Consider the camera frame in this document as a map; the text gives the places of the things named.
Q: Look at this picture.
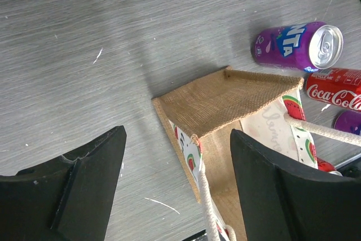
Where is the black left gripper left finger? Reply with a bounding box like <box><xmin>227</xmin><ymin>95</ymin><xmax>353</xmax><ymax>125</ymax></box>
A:
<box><xmin>1</xmin><ymin>126</ymin><xmax>126</xmax><ymax>240</ymax></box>

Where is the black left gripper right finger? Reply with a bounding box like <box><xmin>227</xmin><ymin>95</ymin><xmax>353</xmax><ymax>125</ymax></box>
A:
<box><xmin>230</xmin><ymin>130</ymin><xmax>360</xmax><ymax>240</ymax></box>

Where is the purple Fanta can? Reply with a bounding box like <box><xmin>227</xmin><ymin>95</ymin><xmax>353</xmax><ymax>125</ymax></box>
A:
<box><xmin>252</xmin><ymin>21</ymin><xmax>344</xmax><ymax>73</ymax></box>
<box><xmin>333</xmin><ymin>111</ymin><xmax>361</xmax><ymax>135</ymax></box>

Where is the red coca-cola can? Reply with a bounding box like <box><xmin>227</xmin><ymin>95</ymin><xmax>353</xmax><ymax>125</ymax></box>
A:
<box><xmin>305</xmin><ymin>68</ymin><xmax>360</xmax><ymax>112</ymax></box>
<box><xmin>316</xmin><ymin>157</ymin><xmax>342</xmax><ymax>176</ymax></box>

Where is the watermelon print jute bag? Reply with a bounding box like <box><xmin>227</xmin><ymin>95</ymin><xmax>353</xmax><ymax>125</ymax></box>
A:
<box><xmin>152</xmin><ymin>67</ymin><xmax>360</xmax><ymax>240</ymax></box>

